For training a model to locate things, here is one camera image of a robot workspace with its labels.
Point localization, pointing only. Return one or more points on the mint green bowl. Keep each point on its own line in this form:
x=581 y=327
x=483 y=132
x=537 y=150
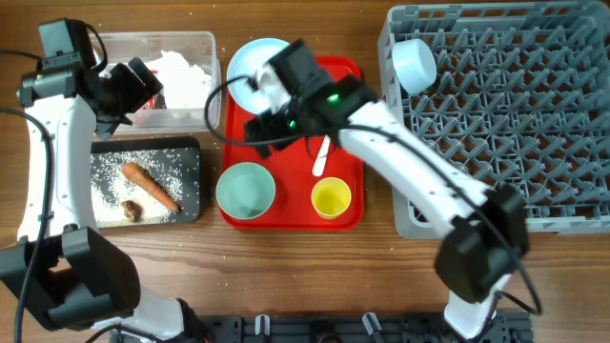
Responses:
x=245 y=191

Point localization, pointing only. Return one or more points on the small light blue bowl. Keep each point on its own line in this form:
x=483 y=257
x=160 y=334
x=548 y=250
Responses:
x=415 y=65

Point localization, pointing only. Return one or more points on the white rice pile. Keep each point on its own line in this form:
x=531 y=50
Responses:
x=110 y=188

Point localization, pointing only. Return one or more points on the orange carrot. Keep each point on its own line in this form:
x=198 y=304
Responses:
x=136 y=174

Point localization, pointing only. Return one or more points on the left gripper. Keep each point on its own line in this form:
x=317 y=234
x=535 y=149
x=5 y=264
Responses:
x=137 y=92

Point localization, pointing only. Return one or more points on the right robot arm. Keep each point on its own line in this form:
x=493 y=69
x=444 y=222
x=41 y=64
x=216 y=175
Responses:
x=483 y=229

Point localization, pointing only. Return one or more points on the grey dishwasher rack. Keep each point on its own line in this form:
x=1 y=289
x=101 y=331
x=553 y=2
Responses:
x=521 y=99

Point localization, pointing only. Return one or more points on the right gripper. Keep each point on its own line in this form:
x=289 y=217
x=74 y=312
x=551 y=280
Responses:
x=278 y=137

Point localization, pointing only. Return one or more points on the clear plastic waste bin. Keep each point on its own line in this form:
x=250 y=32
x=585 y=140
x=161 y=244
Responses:
x=197 y=47

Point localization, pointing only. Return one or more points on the white plastic spoon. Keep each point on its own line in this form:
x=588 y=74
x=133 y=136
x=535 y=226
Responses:
x=321 y=158

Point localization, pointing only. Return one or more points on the large light blue plate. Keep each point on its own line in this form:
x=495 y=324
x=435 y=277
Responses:
x=245 y=62

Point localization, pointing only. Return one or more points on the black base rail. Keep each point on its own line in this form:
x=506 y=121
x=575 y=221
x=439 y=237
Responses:
x=506 y=327

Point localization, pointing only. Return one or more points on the brown food scrap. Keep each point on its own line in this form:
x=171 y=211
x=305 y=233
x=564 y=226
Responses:
x=132 y=211

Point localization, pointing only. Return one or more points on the red strawberry snack wrapper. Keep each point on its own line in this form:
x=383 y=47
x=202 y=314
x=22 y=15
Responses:
x=151 y=103

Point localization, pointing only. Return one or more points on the white tissue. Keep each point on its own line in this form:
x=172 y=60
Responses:
x=185 y=85

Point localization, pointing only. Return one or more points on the yellow plastic cup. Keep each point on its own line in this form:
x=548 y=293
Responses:
x=331 y=197

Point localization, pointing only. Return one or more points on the black waste tray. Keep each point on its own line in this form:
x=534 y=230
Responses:
x=181 y=152

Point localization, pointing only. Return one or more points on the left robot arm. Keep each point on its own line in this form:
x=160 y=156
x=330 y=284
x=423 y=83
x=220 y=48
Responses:
x=62 y=271

